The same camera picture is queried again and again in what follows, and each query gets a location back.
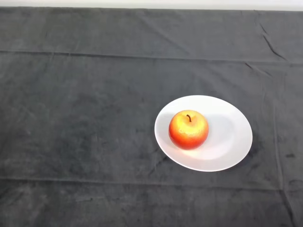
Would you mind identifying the red yellow apple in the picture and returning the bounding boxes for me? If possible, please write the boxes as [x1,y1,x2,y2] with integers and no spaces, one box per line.
[168,110,209,151]

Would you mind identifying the black cloth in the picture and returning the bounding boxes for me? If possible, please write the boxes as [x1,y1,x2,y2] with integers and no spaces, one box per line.
[0,6,303,227]

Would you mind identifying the white round plate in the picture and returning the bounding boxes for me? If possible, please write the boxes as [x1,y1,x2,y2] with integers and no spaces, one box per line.
[154,95,253,173]

